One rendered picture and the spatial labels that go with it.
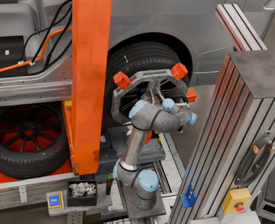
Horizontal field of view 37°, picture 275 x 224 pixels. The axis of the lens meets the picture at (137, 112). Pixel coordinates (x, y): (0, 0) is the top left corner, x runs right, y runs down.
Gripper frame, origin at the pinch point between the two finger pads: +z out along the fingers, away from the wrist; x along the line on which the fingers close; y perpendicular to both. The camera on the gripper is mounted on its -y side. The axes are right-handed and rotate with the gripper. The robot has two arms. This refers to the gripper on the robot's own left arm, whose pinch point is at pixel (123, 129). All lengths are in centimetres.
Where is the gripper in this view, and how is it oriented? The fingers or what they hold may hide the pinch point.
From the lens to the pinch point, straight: 254.2
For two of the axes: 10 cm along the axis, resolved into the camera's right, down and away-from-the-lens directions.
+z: -9.2, 3.8, -1.1
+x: -2.4, -3.0, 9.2
